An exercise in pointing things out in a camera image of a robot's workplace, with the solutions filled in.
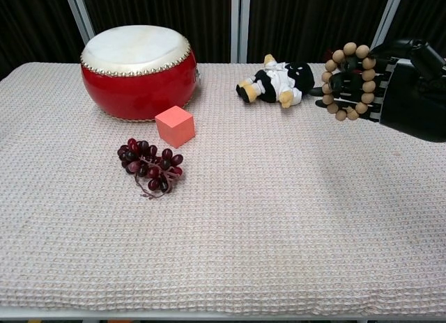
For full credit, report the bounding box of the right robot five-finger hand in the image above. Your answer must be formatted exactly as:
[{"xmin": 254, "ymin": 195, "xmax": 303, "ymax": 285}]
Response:
[{"xmin": 309, "ymin": 37, "xmax": 446, "ymax": 143}]

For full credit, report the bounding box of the wooden bead bracelet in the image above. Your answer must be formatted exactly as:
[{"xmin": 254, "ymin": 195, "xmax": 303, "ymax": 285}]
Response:
[{"xmin": 321, "ymin": 42, "xmax": 378, "ymax": 122}]

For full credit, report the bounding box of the black pleated curtain panel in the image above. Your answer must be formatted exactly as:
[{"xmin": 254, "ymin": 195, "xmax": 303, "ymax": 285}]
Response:
[
  {"xmin": 79, "ymin": 0, "xmax": 233, "ymax": 63},
  {"xmin": 0, "ymin": 0, "xmax": 84, "ymax": 81},
  {"xmin": 390, "ymin": 0, "xmax": 446, "ymax": 59},
  {"xmin": 248, "ymin": 0, "xmax": 394, "ymax": 63}
]

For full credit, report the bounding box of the black and white plush doll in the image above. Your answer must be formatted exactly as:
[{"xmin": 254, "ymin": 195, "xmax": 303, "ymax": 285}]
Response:
[{"xmin": 236, "ymin": 54, "xmax": 316, "ymax": 109}]

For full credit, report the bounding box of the beige waffle-weave tablecloth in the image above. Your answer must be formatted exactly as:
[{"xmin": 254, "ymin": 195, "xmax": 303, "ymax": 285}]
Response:
[{"xmin": 0, "ymin": 61, "xmax": 446, "ymax": 319}]

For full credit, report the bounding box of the pink cube block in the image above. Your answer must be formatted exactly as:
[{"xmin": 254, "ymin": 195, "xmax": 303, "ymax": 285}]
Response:
[{"xmin": 154, "ymin": 105, "xmax": 195, "ymax": 150}]

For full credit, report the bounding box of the dark red grape bunch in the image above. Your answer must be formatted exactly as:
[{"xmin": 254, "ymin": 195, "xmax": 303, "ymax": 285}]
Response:
[{"xmin": 117, "ymin": 138, "xmax": 185, "ymax": 200}]

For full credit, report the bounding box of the red drum with white skin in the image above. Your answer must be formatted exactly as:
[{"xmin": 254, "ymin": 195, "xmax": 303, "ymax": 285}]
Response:
[{"xmin": 80, "ymin": 24, "xmax": 202, "ymax": 122}]

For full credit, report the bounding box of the grey metal frame post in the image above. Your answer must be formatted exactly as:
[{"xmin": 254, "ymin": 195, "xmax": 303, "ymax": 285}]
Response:
[
  {"xmin": 230, "ymin": 0, "xmax": 251, "ymax": 63},
  {"xmin": 370, "ymin": 0, "xmax": 407, "ymax": 52},
  {"xmin": 63, "ymin": 0, "xmax": 95, "ymax": 37}
]

